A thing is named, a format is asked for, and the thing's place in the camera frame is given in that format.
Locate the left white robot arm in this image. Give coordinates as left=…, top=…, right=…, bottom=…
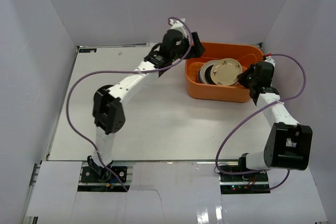
left=88, top=29, right=205, bottom=182

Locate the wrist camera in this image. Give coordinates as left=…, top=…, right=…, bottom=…
left=262, top=54, right=276, bottom=67
left=168, top=18, right=189, bottom=38

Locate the small black plate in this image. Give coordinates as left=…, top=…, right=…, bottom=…
left=204, top=65, right=216, bottom=85

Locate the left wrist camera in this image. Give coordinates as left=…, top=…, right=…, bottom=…
left=168, top=18, right=189, bottom=38

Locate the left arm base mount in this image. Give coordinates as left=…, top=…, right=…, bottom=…
left=77, top=156, right=131, bottom=193

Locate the orange plastic bin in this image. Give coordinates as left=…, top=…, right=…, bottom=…
left=185, top=42, right=264, bottom=103

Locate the white plate green rim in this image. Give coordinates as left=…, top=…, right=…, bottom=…
left=197, top=68, right=204, bottom=84

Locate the black plate left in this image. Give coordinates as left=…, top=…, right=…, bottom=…
left=96, top=84, right=113, bottom=95

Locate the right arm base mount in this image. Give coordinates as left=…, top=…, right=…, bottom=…
left=214, top=157, right=270, bottom=195

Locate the black label sticker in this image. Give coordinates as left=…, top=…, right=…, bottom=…
left=78, top=48, right=97, bottom=53

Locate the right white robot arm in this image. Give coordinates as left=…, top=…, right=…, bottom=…
left=237, top=60, right=312, bottom=182

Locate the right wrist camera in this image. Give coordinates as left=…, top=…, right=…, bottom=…
left=262, top=54, right=276, bottom=67

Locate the plain cream plate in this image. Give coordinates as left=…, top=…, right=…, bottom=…
left=201, top=60, right=218, bottom=84

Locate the cream floral plate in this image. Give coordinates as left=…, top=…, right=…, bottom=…
left=210, top=58, right=243, bottom=86

